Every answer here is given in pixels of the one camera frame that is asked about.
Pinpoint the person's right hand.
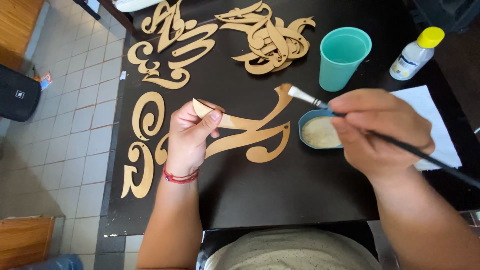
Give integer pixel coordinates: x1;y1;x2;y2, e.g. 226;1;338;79
328;88;436;181

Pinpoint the person's left hand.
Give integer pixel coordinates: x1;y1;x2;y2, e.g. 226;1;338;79
165;99;226;178

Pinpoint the black-handled white-bristle paintbrush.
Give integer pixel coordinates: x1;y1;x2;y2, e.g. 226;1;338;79
287;85;480;189

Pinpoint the large curved wooden cutout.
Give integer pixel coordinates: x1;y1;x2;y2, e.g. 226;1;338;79
154;83;293;166

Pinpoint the spiral wooden cutout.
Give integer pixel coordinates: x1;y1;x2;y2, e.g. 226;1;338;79
131;91;166;142

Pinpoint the hooked swirl wooden cutout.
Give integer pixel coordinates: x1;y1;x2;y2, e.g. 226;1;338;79
120;141;155;199

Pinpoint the white paper towel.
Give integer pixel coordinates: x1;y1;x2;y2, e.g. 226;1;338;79
389;85;463;172

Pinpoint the blue bowl of beige paint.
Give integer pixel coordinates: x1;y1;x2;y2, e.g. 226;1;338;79
298;109;344;150

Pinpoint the yellow-capped clear glue bottle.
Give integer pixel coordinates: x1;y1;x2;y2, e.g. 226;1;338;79
389;26;446;82

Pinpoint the teal plastic cup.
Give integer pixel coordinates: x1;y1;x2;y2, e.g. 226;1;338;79
319;26;373;93

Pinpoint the wide scrolled wooden cutout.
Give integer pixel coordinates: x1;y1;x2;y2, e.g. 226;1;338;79
127;23;219;91

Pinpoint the slender looped wooden cutout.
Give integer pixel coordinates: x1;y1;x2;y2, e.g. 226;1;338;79
140;0;198;54

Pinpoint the dark chair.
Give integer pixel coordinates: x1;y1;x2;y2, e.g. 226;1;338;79
407;0;480;35

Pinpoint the pile of wooden cutouts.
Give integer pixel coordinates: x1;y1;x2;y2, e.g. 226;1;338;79
214;0;317;76

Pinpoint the person's speckled white shirt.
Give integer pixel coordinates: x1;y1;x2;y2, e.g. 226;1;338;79
203;228;383;270

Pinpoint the white rounded object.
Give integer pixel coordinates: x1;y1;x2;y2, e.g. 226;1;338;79
112;0;166;13

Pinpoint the orange packet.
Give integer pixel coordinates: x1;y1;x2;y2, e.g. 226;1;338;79
34;71;53;91

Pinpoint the dark furniture leg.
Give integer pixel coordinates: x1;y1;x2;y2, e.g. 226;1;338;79
72;0;102;21

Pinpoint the black fabric bag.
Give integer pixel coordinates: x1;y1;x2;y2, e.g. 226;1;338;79
0;63;42;123

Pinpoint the blue plastic object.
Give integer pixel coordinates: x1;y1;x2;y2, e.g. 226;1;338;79
10;254;84;270

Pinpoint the low wooden furniture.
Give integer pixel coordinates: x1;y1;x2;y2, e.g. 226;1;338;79
0;215;56;270

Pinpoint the tall wooden cabinet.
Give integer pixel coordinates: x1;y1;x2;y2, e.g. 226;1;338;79
0;0;46;71

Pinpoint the red string bracelet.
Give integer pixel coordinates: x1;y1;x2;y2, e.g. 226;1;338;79
162;164;200;185

